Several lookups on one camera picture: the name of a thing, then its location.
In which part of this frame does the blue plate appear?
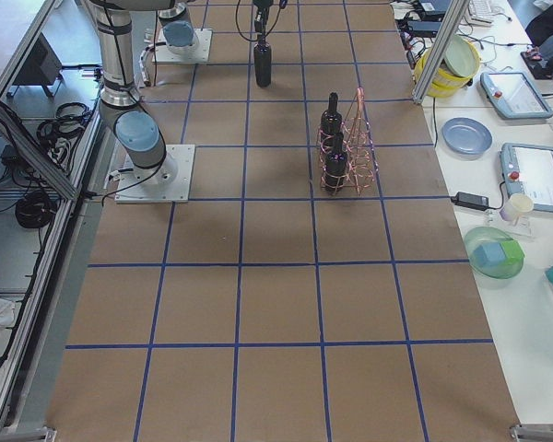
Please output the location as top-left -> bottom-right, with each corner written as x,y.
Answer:
441,117 -> 493,156

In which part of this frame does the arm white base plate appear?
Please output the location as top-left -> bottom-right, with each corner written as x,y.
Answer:
155,28 -> 213,64
113,145 -> 195,204

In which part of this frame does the dark wine bottle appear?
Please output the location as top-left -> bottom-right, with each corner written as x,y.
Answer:
324,132 -> 347,194
253,40 -> 272,87

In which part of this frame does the teach pendant near plate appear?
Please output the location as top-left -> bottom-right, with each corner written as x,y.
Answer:
500,143 -> 553,213

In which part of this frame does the copper wire wine basket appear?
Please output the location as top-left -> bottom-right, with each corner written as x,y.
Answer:
317,87 -> 378,195

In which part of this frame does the pale green plate in basket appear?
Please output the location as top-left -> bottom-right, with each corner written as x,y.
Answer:
443,35 -> 477,77

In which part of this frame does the teach pendant far side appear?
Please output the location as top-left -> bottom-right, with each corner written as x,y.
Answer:
479,72 -> 553,120

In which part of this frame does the yellow rimmed wooden basket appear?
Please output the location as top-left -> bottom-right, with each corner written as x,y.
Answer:
427,37 -> 480,98

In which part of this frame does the aluminium frame post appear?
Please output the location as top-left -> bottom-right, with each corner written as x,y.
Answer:
412,0 -> 468,105

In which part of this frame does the paper cup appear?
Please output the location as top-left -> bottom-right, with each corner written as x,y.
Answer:
500,193 -> 534,223

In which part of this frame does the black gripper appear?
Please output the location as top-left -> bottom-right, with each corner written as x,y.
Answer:
253,0 -> 273,44

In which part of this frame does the dark wine bottle far slot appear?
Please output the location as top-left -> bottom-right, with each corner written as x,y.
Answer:
320,92 -> 342,142

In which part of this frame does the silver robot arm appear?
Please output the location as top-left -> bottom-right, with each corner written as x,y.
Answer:
88,1 -> 195,184
158,2 -> 198,54

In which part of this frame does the green bowl with blocks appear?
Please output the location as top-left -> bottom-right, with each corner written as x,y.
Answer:
464,227 -> 524,279

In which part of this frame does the black power adapter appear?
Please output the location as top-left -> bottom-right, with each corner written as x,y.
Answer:
451,192 -> 489,212

